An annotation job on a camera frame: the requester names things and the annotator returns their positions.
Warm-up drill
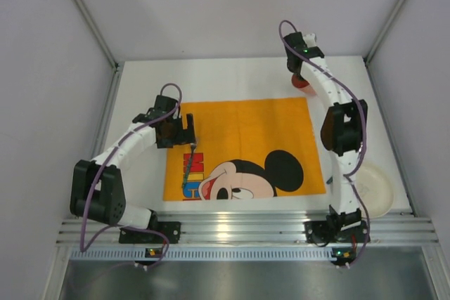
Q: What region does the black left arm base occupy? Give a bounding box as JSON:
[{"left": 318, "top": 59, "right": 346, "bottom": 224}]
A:
[{"left": 119, "top": 221, "right": 181, "bottom": 244}]

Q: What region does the pink plastic cup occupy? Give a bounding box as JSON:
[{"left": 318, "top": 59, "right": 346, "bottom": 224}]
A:
[{"left": 291, "top": 74, "right": 316, "bottom": 96}]

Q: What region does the orange cartoon mouse placemat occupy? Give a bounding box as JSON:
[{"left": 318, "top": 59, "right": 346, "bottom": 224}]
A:
[{"left": 163, "top": 98, "right": 326, "bottom": 202}]

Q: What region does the green handled fork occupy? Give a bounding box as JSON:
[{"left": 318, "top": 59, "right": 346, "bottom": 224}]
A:
[{"left": 181, "top": 143, "right": 198, "bottom": 190}]

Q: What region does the left aluminium corner post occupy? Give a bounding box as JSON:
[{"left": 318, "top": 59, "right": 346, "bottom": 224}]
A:
[{"left": 49, "top": 0, "right": 120, "bottom": 69}]

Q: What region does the aluminium mounting rail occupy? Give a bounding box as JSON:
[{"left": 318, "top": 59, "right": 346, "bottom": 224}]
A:
[{"left": 56, "top": 210, "right": 440, "bottom": 247}]

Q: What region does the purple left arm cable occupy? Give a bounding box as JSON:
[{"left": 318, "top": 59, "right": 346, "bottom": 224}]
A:
[{"left": 79, "top": 82, "right": 182, "bottom": 270}]

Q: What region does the perforated metal cable tray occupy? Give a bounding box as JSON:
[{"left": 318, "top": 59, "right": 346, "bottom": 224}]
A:
[{"left": 70, "top": 245, "right": 354, "bottom": 261}]

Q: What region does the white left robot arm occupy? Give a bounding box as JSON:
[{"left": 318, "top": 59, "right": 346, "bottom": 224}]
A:
[{"left": 70, "top": 113, "right": 196, "bottom": 229}]

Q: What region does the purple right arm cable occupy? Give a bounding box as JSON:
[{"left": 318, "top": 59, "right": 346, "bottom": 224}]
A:
[{"left": 278, "top": 20, "right": 371, "bottom": 268}]

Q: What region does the cream round plate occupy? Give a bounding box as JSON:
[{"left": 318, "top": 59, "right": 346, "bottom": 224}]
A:
[{"left": 356, "top": 163, "right": 394, "bottom": 219}]

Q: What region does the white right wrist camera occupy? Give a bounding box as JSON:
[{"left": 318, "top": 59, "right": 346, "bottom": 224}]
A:
[{"left": 303, "top": 33, "right": 316, "bottom": 46}]

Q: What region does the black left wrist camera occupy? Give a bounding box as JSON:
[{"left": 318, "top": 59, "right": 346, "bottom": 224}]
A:
[{"left": 153, "top": 95, "right": 179, "bottom": 115}]

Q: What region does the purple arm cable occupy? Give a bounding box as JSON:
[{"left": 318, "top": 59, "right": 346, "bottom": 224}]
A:
[
  {"left": 278, "top": 20, "right": 371, "bottom": 268},
  {"left": 79, "top": 82, "right": 182, "bottom": 270}
]

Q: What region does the right aluminium corner post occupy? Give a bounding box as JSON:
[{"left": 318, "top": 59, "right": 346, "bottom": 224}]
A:
[{"left": 364, "top": 0, "right": 408, "bottom": 67}]

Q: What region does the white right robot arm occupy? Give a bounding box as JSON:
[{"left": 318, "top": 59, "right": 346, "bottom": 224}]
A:
[{"left": 281, "top": 32, "right": 368, "bottom": 232}]

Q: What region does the aluminium corner post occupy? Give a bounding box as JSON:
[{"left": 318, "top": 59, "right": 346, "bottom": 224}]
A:
[
  {"left": 49, "top": 0, "right": 120, "bottom": 69},
  {"left": 364, "top": 0, "right": 408, "bottom": 67}
]

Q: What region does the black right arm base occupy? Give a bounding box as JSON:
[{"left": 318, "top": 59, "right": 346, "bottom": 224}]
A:
[{"left": 304, "top": 208, "right": 369, "bottom": 247}]

